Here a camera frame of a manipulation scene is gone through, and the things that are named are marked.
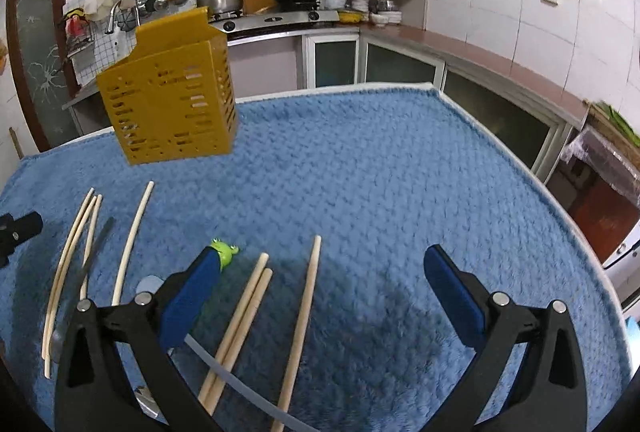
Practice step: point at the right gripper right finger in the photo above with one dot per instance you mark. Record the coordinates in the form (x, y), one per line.
(549, 391)

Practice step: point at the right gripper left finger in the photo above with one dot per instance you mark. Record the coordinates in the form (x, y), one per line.
(93, 392)

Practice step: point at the dark grey handled utensil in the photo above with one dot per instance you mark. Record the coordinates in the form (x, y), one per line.
(58, 336)

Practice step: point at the cream chopstick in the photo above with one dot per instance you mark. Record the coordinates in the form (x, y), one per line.
(62, 269)
(75, 266)
(83, 291)

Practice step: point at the cream chopstick isolated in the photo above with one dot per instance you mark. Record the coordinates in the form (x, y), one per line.
(129, 245)

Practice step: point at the wooden chopstick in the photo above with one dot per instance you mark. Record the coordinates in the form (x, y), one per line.
(234, 324)
(237, 343)
(296, 352)

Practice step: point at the green frog handled utensil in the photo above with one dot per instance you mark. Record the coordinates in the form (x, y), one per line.
(226, 252)

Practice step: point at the yellow perforated utensil holder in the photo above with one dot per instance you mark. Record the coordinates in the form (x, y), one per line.
(172, 98)

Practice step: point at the steel sink faucet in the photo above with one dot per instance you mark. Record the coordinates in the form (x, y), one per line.
(124, 15)

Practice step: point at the brown framed glass door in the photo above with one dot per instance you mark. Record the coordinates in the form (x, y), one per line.
(43, 75)

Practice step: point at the blue textured towel mat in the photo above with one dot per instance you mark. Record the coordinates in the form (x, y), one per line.
(379, 177)

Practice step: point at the steel gas stove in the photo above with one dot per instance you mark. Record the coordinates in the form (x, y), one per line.
(257, 22)

